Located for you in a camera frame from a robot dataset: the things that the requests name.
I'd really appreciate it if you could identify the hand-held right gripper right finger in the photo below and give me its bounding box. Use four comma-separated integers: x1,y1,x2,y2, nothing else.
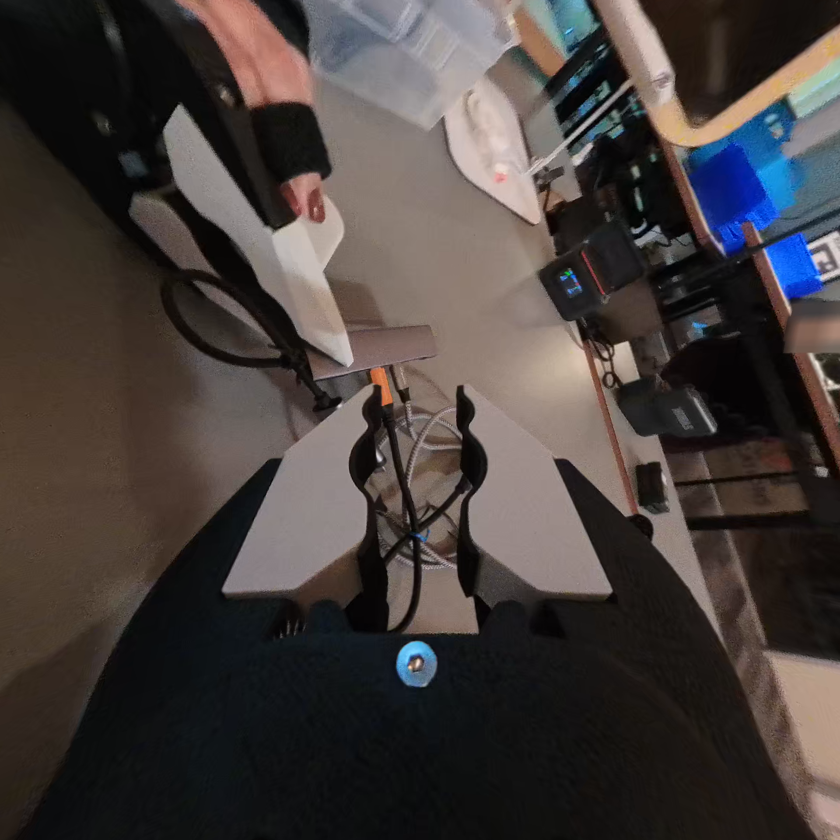
456,385,614,608

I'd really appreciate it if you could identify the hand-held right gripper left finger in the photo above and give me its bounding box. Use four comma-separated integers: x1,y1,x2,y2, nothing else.
222,386,389,631

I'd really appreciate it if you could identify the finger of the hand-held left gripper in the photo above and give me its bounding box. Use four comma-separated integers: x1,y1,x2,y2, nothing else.
128,187,217,277
161,105,355,366

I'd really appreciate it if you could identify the grey usb hub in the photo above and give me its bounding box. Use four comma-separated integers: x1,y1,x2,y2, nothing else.
308,325,437,383

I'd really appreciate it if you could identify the black cable with blue tie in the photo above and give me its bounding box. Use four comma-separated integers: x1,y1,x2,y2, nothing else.
367,366,475,634

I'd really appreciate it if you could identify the person's left hand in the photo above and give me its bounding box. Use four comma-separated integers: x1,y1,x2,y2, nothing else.
176,0,329,224

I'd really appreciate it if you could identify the small black block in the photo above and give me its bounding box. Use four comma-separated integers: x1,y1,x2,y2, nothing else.
635,461,672,514

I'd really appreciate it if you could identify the grey box device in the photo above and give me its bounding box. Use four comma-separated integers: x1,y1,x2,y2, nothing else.
617,379,718,437

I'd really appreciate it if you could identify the white flat pad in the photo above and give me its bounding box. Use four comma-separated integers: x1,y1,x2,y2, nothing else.
443,75,544,226

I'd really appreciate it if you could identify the clear plastic container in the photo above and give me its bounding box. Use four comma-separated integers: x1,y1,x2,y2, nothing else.
305,0,522,130

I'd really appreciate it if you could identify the black device with small screen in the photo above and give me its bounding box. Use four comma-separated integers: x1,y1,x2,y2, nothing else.
538,222,647,322

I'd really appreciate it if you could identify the blue plastic bin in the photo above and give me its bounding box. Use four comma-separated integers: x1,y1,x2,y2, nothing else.
764,233,826,298
686,141,782,257

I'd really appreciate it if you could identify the dark panel with plywood edge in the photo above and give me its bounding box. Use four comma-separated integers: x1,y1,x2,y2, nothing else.
591,0,840,148

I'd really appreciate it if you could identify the silver braided cable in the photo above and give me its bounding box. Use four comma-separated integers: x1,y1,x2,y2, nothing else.
364,366,476,572

